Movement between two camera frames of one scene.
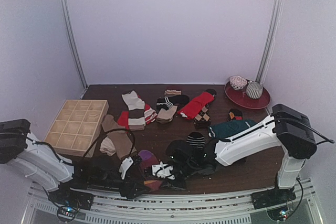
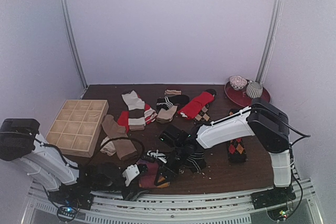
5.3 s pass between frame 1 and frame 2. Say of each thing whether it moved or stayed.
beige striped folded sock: stayed
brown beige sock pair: stayed
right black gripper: moved
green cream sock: stayed
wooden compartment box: stayed
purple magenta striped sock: moved
